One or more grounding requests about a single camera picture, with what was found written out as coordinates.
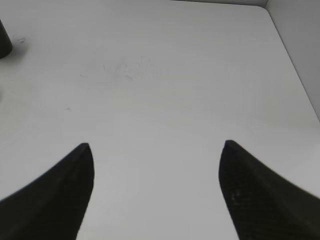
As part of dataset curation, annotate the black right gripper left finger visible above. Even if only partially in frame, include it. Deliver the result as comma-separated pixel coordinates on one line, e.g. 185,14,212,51
0,143,95,240

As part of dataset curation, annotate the dark red wine bottle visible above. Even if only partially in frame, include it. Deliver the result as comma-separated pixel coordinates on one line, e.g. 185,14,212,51
0,21,13,59

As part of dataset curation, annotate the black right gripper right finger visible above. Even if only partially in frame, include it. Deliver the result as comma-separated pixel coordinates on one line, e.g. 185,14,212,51
218,140,320,240

